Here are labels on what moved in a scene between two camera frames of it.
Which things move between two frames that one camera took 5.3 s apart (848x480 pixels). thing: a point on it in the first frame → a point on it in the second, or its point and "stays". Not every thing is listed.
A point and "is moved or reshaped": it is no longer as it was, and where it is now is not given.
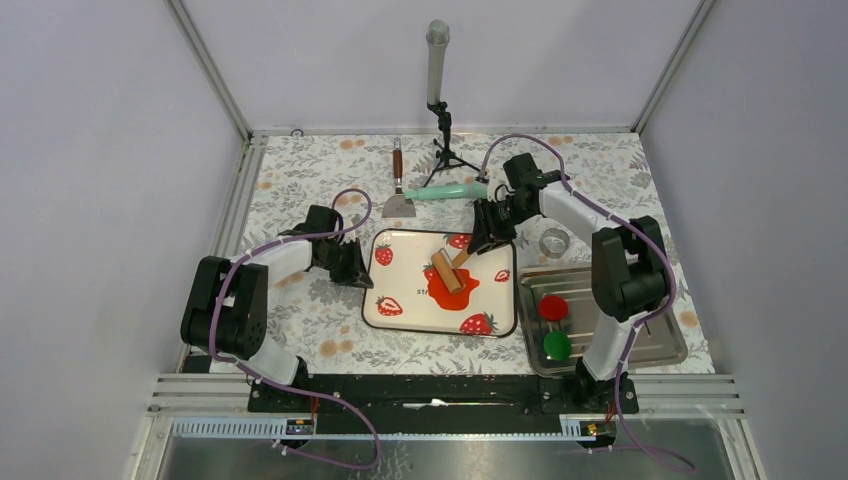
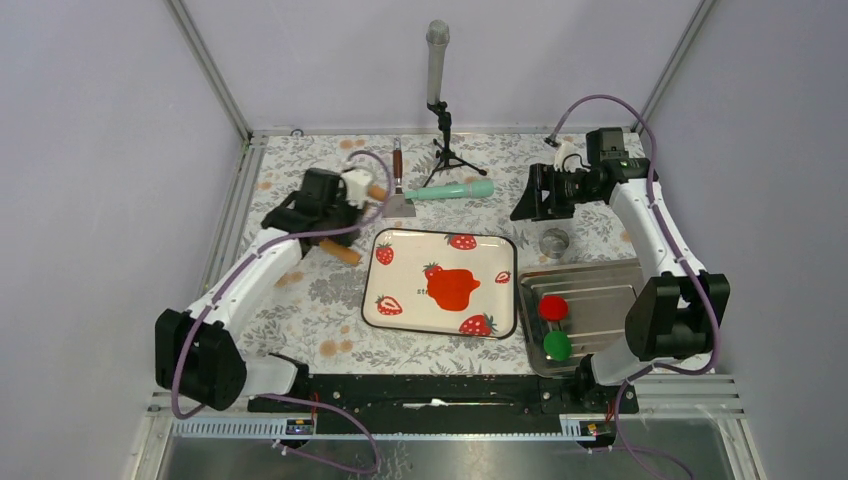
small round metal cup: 554,243 stays
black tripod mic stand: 447,157 stays
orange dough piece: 447,300 stays
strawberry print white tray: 396,293 stays
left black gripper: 356,274 → 345,239
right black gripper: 486,235 → 542,178
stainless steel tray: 558,315 stays
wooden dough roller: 453,278 is moved or reshaped
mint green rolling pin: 459,191 stays
